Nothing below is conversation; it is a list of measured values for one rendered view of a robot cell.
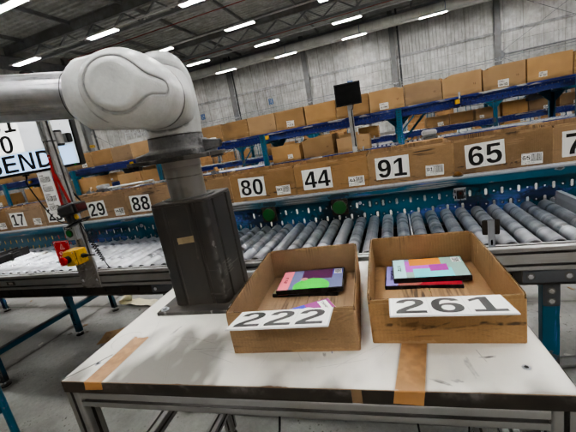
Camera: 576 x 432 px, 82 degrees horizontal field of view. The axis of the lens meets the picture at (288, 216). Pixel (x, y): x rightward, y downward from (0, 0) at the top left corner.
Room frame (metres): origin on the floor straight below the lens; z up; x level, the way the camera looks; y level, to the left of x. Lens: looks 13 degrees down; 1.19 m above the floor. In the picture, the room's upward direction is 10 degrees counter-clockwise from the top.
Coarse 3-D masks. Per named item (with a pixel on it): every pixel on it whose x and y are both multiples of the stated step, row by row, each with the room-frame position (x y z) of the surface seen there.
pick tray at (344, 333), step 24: (264, 264) 0.95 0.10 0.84; (288, 264) 1.01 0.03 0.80; (312, 264) 0.99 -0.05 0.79; (336, 264) 0.97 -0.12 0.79; (264, 288) 0.91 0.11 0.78; (360, 288) 0.86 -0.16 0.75; (240, 312) 0.65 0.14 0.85; (336, 312) 0.60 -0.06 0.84; (360, 312) 0.72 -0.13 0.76; (240, 336) 0.65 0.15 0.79; (264, 336) 0.64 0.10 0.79; (288, 336) 0.63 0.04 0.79; (312, 336) 0.61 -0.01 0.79; (336, 336) 0.60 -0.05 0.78; (360, 336) 0.62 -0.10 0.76
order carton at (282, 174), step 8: (256, 168) 2.18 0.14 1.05; (264, 168) 2.16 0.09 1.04; (272, 168) 2.14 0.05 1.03; (280, 168) 1.82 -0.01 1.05; (288, 168) 1.80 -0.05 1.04; (232, 176) 1.92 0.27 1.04; (240, 176) 1.90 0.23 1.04; (248, 176) 1.88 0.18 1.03; (256, 176) 1.86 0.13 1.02; (264, 176) 1.85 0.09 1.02; (272, 176) 1.83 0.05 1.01; (280, 176) 1.82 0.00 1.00; (288, 176) 1.81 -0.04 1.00; (232, 184) 1.92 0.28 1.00; (272, 184) 1.84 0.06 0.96; (280, 184) 1.82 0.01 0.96; (232, 192) 1.92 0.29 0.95; (272, 192) 1.84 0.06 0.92; (296, 192) 1.80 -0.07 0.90; (240, 200) 1.91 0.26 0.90; (248, 200) 1.89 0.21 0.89
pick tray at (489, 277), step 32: (384, 256) 0.96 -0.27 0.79; (416, 256) 0.93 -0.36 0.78; (480, 256) 0.80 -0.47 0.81; (384, 288) 0.82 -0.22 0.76; (448, 288) 0.75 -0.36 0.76; (480, 288) 0.73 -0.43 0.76; (512, 288) 0.59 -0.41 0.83; (384, 320) 0.60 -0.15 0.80; (416, 320) 0.58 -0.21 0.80; (448, 320) 0.56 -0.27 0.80; (480, 320) 0.55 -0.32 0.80; (512, 320) 0.53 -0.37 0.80
